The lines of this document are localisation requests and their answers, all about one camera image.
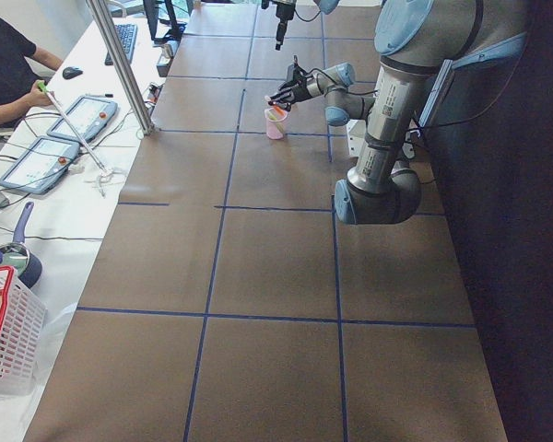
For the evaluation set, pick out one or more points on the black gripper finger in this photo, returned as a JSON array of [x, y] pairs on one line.
[[283, 100], [288, 88], [281, 33]]

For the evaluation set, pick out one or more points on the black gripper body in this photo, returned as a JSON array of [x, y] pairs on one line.
[[283, 21], [300, 91]]

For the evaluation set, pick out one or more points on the orange highlighter pen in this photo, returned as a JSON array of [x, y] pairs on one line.
[[278, 110]]

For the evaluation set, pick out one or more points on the pink mesh pen holder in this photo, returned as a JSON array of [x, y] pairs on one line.
[[270, 129]]

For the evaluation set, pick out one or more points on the black monitor stand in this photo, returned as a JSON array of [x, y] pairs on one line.
[[162, 21]]

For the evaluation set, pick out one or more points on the black keyboard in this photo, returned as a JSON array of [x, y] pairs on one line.
[[127, 34]]

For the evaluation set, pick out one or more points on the far teach pendant tablet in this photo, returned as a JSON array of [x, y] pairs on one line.
[[89, 115]]

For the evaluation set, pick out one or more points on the teach pendant tablet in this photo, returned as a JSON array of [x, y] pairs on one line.
[[89, 115], [41, 166]]

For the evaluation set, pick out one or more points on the reacher grabber tool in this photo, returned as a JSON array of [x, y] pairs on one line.
[[106, 173]]

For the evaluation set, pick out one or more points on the black computer mouse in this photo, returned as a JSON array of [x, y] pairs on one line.
[[71, 72]]

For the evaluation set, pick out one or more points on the near teach pendant tablet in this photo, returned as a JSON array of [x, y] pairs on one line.
[[41, 166]]

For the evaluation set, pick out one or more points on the seated person in black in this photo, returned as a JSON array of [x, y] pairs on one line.
[[19, 84]]

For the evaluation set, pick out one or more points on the blue frying pan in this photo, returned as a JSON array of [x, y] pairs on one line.
[[16, 254]]

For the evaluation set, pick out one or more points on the white red plastic basket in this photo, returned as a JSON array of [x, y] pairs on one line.
[[21, 318]]

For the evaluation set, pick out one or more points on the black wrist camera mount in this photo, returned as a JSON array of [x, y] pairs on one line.
[[295, 74]]

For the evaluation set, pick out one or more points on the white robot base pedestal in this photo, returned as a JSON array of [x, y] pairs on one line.
[[355, 136]]

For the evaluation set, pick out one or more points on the aluminium frame post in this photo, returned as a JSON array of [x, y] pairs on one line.
[[103, 19]]

